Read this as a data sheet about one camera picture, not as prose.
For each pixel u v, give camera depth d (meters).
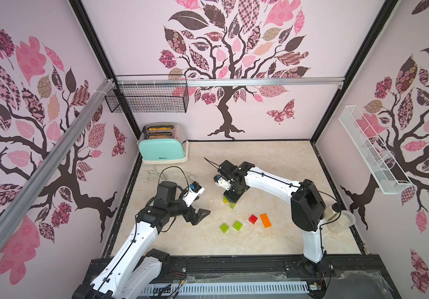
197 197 0.67
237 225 0.85
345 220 0.77
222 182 0.81
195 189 0.65
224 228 0.84
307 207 0.50
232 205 0.95
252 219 0.86
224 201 0.92
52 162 0.56
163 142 1.00
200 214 0.67
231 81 0.94
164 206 0.59
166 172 1.01
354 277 0.73
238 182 0.65
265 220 0.86
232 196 0.78
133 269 0.46
